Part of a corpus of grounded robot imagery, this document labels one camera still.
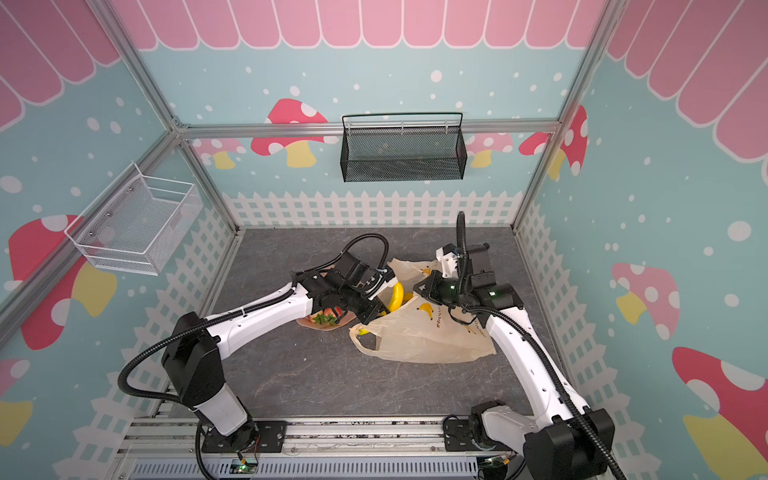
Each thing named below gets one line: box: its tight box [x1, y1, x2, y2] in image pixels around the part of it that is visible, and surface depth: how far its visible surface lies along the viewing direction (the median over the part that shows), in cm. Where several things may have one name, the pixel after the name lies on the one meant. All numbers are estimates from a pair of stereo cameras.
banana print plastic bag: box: [349, 258, 497, 363], surface depth 76 cm
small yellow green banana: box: [388, 282, 404, 312], surface depth 82 cm
